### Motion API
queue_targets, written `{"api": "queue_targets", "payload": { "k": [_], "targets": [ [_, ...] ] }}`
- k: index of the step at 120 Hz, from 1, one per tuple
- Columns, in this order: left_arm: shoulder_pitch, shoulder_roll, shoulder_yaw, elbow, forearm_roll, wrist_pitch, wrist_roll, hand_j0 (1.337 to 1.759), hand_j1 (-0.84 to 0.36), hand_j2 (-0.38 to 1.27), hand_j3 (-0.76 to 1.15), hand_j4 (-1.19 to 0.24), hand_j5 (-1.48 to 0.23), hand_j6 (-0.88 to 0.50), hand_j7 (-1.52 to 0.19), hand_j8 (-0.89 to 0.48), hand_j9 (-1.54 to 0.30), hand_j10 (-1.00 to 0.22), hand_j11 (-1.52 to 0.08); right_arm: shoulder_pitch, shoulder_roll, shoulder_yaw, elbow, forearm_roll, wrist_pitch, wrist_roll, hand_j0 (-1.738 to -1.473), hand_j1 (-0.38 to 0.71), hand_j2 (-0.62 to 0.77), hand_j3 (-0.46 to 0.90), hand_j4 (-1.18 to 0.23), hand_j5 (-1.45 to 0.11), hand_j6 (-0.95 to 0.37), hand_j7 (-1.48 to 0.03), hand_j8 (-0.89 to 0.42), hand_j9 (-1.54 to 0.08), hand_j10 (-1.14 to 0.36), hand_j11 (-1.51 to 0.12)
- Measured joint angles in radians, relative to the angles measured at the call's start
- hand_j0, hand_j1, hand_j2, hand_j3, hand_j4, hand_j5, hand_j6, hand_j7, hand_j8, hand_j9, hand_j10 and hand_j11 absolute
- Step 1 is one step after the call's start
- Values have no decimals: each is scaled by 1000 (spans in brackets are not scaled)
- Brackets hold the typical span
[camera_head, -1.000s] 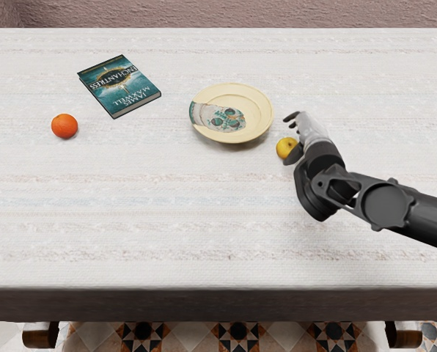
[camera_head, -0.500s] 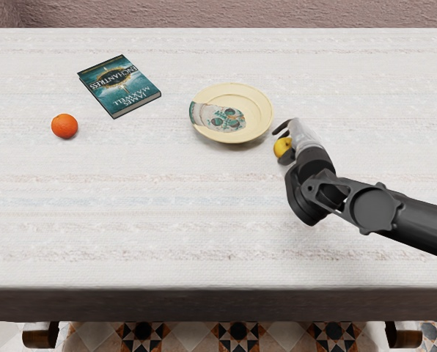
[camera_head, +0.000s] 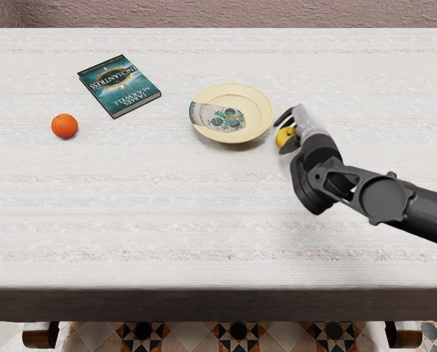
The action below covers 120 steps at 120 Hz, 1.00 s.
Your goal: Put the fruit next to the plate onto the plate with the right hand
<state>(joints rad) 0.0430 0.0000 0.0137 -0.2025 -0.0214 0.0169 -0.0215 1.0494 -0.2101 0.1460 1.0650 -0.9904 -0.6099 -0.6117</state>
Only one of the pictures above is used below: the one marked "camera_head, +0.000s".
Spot cream plate with teal pattern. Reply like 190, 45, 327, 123
188, 83, 274, 144

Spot yellow fruit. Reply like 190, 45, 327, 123
275, 126, 298, 150

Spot orange fruit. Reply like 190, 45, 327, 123
51, 113, 79, 139

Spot teal paperback book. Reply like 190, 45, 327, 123
76, 54, 163, 120

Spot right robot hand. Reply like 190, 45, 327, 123
273, 103, 331, 156

